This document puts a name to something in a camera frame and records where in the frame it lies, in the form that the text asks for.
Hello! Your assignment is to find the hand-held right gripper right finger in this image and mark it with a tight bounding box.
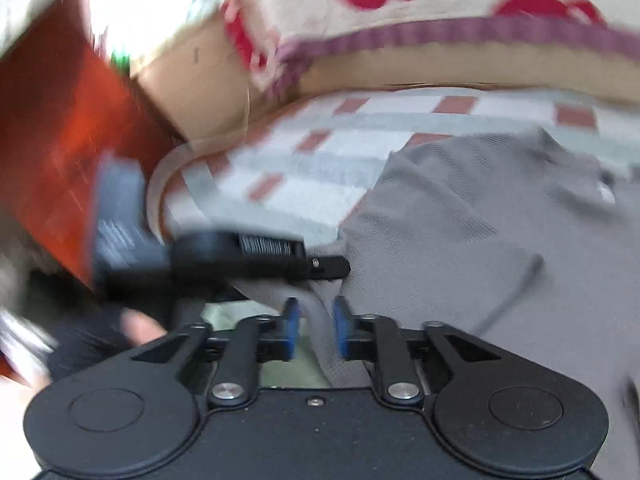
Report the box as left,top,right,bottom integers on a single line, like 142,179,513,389
333,296,502,406

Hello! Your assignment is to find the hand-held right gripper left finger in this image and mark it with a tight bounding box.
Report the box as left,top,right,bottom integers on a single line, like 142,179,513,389
131,297,302,408

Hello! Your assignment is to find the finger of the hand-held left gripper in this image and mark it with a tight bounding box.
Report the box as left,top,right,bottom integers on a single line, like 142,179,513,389
302,255,351,281

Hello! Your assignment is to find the grey waffle t-shirt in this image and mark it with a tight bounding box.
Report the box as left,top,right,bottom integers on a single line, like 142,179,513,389
232,127,640,480

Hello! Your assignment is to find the person's left hand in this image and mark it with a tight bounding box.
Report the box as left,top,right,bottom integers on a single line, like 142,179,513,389
47,305,168,383

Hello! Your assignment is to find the light green quilt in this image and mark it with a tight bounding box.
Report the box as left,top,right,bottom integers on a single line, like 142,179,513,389
200,302,326,391

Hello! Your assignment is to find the checked dog print blanket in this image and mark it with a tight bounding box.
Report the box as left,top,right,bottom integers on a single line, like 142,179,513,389
147,87,640,251

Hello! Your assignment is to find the tan headboard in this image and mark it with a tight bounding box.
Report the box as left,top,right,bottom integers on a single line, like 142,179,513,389
130,15,640,146

